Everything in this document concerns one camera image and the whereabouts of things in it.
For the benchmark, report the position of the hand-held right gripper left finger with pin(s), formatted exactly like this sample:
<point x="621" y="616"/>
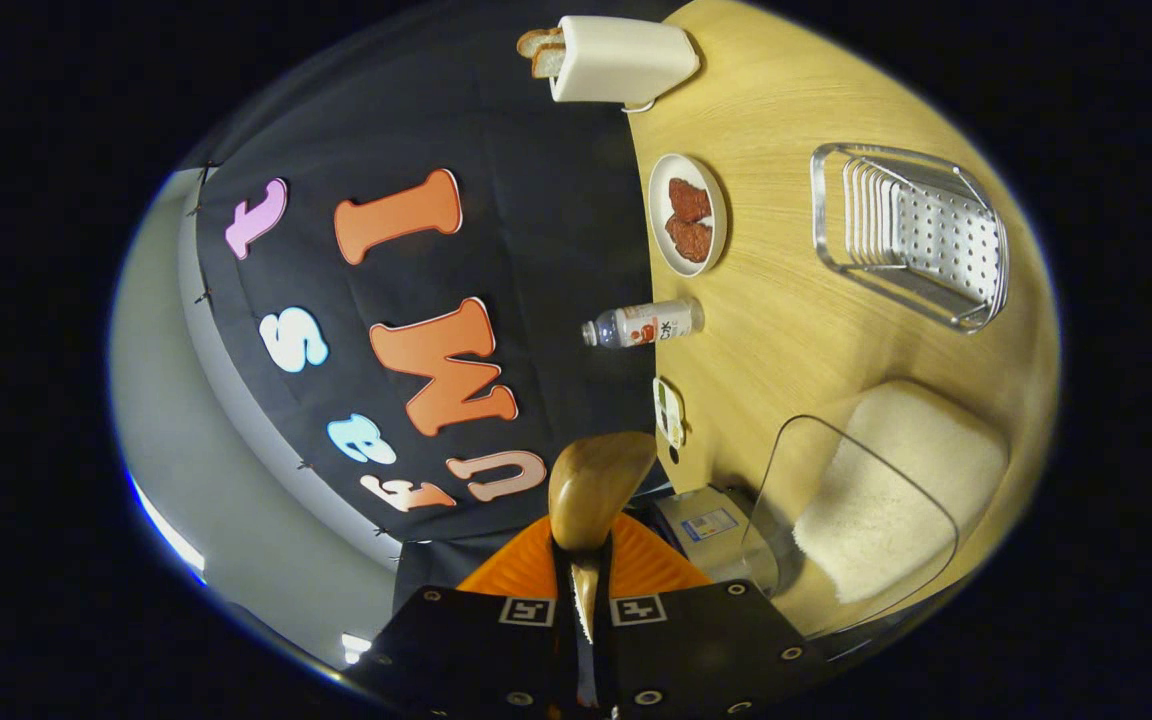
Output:
<point x="564" y="660"/>

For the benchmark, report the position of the wooden spoon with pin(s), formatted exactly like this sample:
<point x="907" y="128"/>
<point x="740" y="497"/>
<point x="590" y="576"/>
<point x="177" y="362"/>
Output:
<point x="596" y="480"/>

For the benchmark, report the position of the red meat piece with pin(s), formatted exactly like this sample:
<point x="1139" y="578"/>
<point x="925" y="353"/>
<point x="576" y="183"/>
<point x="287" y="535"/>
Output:
<point x="689" y="200"/>
<point x="690" y="240"/>

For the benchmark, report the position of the clear plastic rice container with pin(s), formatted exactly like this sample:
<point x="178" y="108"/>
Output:
<point x="776" y="520"/>

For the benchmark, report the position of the white toaster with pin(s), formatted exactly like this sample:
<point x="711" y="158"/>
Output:
<point x="621" y="60"/>

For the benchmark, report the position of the clear plastic drink bottle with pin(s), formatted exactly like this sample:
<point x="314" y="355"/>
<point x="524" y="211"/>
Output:
<point x="646" y="323"/>

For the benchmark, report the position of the toast bread slice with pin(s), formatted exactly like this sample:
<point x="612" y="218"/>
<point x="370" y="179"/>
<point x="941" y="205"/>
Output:
<point x="548" y="62"/>
<point x="539" y="42"/>

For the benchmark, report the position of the white round plate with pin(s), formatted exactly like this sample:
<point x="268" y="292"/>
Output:
<point x="658" y="240"/>

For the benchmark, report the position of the black rice cooker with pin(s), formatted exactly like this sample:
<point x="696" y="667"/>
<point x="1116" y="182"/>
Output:
<point x="711" y="530"/>

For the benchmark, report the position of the white divided bean dish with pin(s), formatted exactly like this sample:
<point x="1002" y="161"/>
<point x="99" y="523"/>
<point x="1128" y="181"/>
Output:
<point x="669" y="412"/>

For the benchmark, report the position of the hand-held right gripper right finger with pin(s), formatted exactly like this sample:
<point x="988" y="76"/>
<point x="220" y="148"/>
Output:
<point x="606" y="660"/>

